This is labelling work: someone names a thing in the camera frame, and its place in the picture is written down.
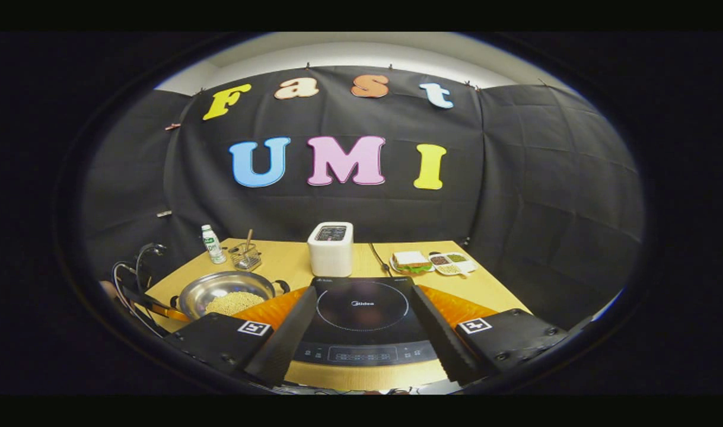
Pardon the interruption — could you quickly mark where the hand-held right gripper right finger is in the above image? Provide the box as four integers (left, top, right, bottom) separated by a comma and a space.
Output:
410, 285, 569, 385

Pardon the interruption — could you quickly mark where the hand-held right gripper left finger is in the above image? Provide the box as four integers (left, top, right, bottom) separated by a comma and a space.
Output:
163, 286, 318, 386

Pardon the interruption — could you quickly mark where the stainless steel pot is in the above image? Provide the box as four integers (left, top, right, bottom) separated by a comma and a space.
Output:
170, 271, 291, 321

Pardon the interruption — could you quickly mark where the pile of yellow soybeans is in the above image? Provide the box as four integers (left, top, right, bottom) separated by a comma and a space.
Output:
204, 291, 266, 316

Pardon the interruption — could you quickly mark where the black induction cooktop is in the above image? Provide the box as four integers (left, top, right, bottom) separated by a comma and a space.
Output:
293, 276, 439, 367

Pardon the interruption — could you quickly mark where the white divided spice tray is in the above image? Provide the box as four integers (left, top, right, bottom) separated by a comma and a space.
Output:
428, 252, 478, 277

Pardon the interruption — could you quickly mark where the white green-label drink bottle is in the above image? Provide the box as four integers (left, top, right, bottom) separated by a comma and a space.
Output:
201, 224, 227, 265

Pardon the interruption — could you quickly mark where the sandwich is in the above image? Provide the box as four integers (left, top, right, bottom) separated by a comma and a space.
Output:
393, 251, 433, 273

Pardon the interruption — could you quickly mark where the white toaster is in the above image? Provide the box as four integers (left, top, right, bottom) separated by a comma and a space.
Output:
307, 222, 354, 278

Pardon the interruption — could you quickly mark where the black backdrop cloth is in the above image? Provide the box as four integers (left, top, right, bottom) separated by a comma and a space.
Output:
79, 65, 645, 333

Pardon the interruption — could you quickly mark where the metal wire basket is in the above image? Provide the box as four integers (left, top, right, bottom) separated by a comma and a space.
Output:
228, 242, 262, 272

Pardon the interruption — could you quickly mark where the black power cable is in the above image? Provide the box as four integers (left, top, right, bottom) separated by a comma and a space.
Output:
370, 243, 391, 276

